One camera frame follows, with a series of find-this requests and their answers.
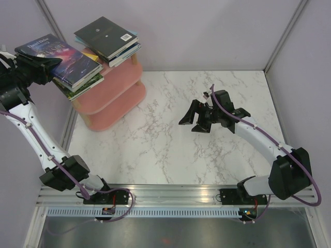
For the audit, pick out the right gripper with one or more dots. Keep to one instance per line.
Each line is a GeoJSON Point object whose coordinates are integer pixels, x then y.
{"type": "Point", "coordinates": [199, 108]}

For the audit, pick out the green secret garden book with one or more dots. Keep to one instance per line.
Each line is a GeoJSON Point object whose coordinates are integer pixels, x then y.
{"type": "Point", "coordinates": [71, 95]}

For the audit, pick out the pale grey G book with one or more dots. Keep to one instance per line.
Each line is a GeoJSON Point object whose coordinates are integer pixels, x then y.
{"type": "Point", "coordinates": [76, 78]}

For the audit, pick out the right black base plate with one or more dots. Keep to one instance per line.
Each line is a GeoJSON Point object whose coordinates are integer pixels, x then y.
{"type": "Point", "coordinates": [235, 198]}

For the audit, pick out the teal 20000 Leagues book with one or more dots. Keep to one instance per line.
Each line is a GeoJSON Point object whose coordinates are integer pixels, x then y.
{"type": "Point", "coordinates": [118, 59]}

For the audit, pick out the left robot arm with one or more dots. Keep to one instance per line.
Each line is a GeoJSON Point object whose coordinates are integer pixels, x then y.
{"type": "Point", "coordinates": [61, 170]}

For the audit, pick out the aluminium front rail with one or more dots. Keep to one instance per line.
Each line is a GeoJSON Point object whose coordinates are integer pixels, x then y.
{"type": "Point", "coordinates": [145, 195]}

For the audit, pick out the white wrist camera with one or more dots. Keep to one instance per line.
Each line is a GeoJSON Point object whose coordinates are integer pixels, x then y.
{"type": "Point", "coordinates": [7, 59]}
{"type": "Point", "coordinates": [206, 95]}

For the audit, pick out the purple Robinson Crusoe book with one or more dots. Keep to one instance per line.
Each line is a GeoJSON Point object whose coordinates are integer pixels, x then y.
{"type": "Point", "coordinates": [50, 46]}

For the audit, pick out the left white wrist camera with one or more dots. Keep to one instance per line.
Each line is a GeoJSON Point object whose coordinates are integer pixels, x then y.
{"type": "Point", "coordinates": [7, 59]}

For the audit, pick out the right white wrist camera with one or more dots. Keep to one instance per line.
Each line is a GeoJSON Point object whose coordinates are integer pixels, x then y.
{"type": "Point", "coordinates": [206, 95]}

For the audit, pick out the yellow book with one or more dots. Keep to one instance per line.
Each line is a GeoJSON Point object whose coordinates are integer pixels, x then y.
{"type": "Point", "coordinates": [91, 56]}

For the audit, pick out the black hardcover book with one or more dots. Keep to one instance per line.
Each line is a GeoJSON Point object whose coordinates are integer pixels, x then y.
{"type": "Point", "coordinates": [106, 37]}

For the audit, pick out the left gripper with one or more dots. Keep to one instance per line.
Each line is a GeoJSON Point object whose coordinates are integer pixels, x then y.
{"type": "Point", "coordinates": [41, 66]}

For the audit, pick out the pink three-tier shelf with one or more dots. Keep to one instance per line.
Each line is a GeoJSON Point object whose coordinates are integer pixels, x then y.
{"type": "Point", "coordinates": [108, 101]}

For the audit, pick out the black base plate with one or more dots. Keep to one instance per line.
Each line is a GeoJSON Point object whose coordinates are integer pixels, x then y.
{"type": "Point", "coordinates": [114, 198]}
{"type": "Point", "coordinates": [235, 198]}

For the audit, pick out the light blue book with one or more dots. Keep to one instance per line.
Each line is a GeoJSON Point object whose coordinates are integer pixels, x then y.
{"type": "Point", "coordinates": [80, 41]}

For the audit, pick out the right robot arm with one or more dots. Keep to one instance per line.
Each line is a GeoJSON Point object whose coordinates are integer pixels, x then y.
{"type": "Point", "coordinates": [290, 168]}

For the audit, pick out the white slotted cable duct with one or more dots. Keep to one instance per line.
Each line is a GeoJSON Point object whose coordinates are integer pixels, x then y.
{"type": "Point", "coordinates": [146, 212]}

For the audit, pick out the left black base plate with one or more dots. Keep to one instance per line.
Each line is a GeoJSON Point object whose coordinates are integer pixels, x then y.
{"type": "Point", "coordinates": [114, 198]}

